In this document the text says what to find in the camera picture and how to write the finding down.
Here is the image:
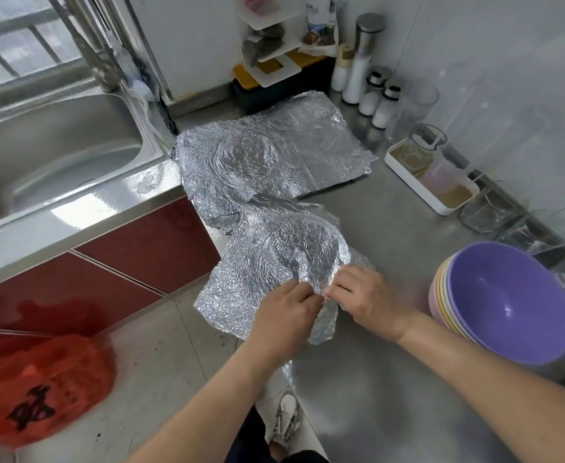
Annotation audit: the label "person's left hand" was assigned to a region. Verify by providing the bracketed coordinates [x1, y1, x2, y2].
[246, 278, 325, 374]

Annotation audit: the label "person's right hand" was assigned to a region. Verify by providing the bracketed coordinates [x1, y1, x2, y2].
[323, 264, 421, 345]

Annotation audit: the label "pink bowl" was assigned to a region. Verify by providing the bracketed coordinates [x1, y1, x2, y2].
[428, 255, 496, 359]

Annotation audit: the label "foil-covered bowl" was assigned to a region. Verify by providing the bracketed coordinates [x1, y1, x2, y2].
[194, 200, 375, 345]

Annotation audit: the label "purple bowl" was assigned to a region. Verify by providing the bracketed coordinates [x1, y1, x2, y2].
[447, 242, 565, 367]

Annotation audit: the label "stack of aluminium foil sheets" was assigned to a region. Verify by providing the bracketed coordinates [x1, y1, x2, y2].
[173, 91, 377, 230]

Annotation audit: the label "person's right forearm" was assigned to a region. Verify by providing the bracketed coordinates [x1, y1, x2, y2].
[393, 311, 565, 463]

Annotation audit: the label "person's left forearm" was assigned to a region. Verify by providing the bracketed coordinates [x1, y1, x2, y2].
[128, 347, 298, 463]

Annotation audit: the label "person's right white shoe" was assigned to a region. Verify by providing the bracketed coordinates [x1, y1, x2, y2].
[271, 390, 303, 446]

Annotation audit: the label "person's dark trousers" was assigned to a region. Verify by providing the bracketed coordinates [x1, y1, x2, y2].
[227, 404, 327, 463]

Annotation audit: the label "white rectangular tray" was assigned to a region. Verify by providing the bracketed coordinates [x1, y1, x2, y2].
[385, 138, 481, 217]

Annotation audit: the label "pink translucent cup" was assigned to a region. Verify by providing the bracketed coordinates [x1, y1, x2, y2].
[422, 154, 467, 197]

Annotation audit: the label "red kitchen cabinet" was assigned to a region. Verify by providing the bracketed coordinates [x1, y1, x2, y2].
[0, 195, 221, 377]

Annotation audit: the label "white shaker with black lid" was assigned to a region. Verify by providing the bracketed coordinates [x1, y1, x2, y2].
[358, 66, 392, 118]
[371, 80, 404, 130]

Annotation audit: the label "small white tan-capped bottle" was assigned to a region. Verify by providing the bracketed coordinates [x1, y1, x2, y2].
[331, 43, 356, 93]

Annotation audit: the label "tall white steel-capped bottle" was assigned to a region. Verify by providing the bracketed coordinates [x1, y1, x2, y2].
[342, 12, 387, 105]

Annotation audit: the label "red plastic bag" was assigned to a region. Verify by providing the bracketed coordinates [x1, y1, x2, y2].
[0, 332, 118, 452]

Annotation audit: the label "white dish brush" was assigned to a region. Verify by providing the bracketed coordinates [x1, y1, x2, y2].
[123, 77, 158, 104]

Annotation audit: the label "white corner shelf rack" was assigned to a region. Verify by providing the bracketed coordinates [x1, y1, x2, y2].
[236, 0, 342, 89]

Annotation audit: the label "colourful snack packet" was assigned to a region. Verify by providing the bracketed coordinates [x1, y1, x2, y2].
[302, 0, 340, 49]

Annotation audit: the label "stainless steel sink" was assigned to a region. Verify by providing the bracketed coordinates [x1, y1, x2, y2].
[0, 86, 183, 295]

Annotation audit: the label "steel faucet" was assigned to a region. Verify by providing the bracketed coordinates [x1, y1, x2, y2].
[46, 0, 122, 93]

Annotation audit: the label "metal window railing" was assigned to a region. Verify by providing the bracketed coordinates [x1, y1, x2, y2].
[0, 9, 71, 93]

